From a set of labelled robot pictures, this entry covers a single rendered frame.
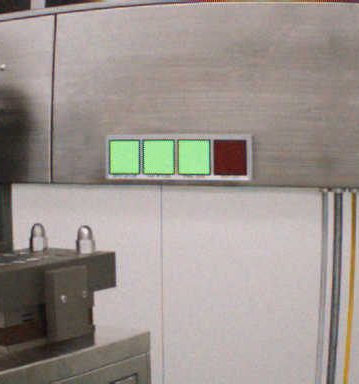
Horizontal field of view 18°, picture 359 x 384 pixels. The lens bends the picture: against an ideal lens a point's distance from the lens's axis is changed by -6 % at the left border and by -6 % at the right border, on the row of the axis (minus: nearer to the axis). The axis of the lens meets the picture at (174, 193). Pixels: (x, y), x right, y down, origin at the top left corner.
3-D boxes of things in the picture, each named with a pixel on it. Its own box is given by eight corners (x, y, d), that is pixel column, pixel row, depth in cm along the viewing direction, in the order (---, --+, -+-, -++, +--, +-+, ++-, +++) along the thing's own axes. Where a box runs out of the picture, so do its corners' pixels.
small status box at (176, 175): (105, 179, 188) (105, 135, 188) (107, 178, 189) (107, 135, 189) (251, 181, 178) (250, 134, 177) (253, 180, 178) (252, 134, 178)
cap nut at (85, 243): (70, 252, 190) (70, 225, 190) (81, 250, 193) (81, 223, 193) (89, 254, 189) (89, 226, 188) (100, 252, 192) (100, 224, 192)
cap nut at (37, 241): (24, 249, 194) (23, 223, 194) (35, 247, 198) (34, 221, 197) (41, 250, 193) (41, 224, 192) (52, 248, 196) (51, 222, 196)
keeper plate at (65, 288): (47, 339, 173) (43, 271, 172) (78, 331, 182) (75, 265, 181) (61, 341, 171) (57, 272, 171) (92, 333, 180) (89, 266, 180)
